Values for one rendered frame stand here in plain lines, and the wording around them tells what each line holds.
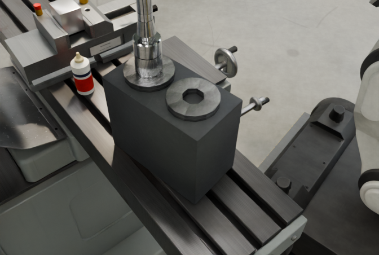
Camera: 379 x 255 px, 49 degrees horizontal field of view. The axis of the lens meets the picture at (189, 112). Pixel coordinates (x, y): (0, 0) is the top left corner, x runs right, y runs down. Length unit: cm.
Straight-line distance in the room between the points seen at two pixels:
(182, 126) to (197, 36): 205
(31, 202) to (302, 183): 72
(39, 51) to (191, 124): 49
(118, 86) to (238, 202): 31
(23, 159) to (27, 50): 25
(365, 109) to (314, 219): 38
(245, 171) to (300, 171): 46
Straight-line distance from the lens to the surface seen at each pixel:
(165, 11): 291
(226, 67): 152
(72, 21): 102
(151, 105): 68
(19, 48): 105
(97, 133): 90
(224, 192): 80
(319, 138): 137
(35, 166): 106
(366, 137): 110
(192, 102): 68
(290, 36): 277
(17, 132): 102
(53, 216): 122
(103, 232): 144
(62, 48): 100
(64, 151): 107
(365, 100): 97
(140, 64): 69
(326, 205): 125
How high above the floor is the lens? 159
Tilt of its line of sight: 47 degrees down
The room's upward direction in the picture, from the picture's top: 1 degrees clockwise
